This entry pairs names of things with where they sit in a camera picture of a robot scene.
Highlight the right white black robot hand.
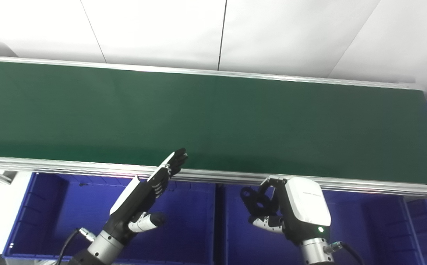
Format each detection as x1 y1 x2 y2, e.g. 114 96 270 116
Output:
248 176 332 246

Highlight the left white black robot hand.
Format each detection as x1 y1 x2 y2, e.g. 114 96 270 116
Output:
101 148 189 245

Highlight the black flanged machine part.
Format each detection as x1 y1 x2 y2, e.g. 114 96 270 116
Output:
240 186 274 221

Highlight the large blue plastic bin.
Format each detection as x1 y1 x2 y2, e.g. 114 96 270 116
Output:
219 184 426 265
2 172 219 264

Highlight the green conveyor belt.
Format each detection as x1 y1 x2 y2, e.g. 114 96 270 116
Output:
0 61 427 186

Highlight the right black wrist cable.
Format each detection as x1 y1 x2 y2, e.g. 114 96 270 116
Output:
324 241 365 265

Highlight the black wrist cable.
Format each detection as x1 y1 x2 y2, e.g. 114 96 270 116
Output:
324 241 365 265
56 227 97 265

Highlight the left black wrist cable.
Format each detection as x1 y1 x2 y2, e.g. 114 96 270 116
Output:
56 227 97 265

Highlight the wide aluminium conveyor side rail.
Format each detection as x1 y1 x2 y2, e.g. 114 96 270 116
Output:
0 155 427 200

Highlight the thin aluminium conveyor side rail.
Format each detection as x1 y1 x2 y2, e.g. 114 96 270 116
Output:
0 56 424 91

